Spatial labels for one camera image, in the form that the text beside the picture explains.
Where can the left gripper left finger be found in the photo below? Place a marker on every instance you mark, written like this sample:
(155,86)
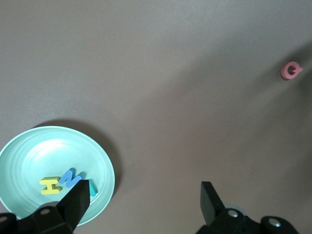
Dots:
(75,206)

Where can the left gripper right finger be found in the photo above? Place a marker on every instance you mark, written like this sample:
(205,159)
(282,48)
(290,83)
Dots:
(210,204)

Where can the teal foam capital letter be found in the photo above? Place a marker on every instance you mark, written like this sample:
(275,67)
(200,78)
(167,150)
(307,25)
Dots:
(93,190)

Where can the blue foam capital W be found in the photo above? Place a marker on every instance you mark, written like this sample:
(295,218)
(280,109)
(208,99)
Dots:
(70,179)

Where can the yellow foam letter H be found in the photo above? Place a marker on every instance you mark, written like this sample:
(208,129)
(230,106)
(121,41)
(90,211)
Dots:
(50,186)

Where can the red foam letter Q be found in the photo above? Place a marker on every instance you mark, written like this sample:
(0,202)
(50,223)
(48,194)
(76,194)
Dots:
(284,72)

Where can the light green plate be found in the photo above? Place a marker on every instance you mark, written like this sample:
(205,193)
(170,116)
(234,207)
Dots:
(36,158)

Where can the brown table cover mat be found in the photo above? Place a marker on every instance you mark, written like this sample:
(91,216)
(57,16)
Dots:
(146,48)

